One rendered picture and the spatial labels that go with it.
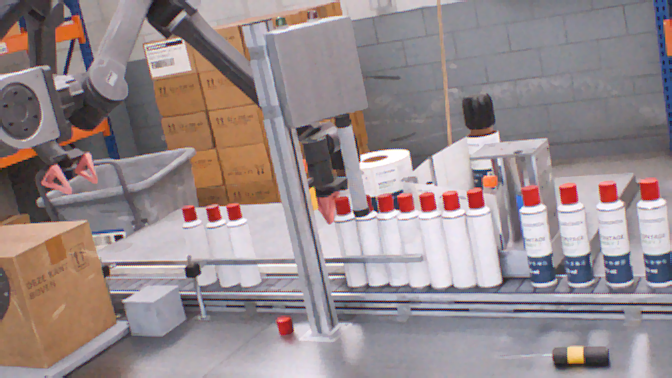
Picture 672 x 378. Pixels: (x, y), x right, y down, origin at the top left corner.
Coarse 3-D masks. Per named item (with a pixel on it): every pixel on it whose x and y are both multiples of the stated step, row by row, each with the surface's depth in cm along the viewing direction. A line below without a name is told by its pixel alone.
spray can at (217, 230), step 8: (208, 208) 209; (216, 208) 209; (208, 216) 210; (216, 216) 210; (208, 224) 210; (216, 224) 209; (224, 224) 210; (208, 232) 211; (216, 232) 209; (224, 232) 210; (216, 240) 210; (224, 240) 210; (216, 248) 211; (224, 248) 211; (216, 256) 211; (224, 256) 211; (232, 256) 212; (224, 272) 212; (232, 272) 212; (224, 280) 213; (232, 280) 213; (224, 288) 213
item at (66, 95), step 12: (12, 72) 147; (48, 72) 144; (48, 84) 144; (60, 84) 148; (72, 84) 151; (60, 96) 147; (72, 96) 149; (60, 108) 146; (72, 108) 150; (60, 120) 146; (60, 132) 146
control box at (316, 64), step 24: (312, 24) 169; (336, 24) 171; (288, 48) 168; (312, 48) 170; (336, 48) 172; (288, 72) 168; (312, 72) 171; (336, 72) 173; (360, 72) 175; (288, 96) 169; (312, 96) 171; (336, 96) 173; (360, 96) 176; (288, 120) 172; (312, 120) 172
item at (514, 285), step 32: (128, 288) 230; (192, 288) 219; (256, 288) 209; (288, 288) 204; (352, 288) 196; (384, 288) 192; (448, 288) 184; (480, 288) 180; (512, 288) 177; (608, 288) 167; (640, 288) 164
